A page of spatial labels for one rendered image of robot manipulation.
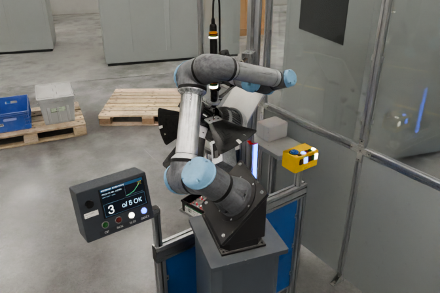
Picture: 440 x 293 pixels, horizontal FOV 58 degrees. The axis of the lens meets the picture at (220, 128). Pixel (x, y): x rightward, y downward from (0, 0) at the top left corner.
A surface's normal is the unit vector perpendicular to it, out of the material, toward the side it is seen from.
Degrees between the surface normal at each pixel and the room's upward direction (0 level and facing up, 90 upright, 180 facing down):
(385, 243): 90
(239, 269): 90
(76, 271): 0
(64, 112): 95
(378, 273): 90
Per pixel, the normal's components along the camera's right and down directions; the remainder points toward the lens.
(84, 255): 0.00, -0.91
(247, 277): 0.33, 0.39
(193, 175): -0.60, -0.54
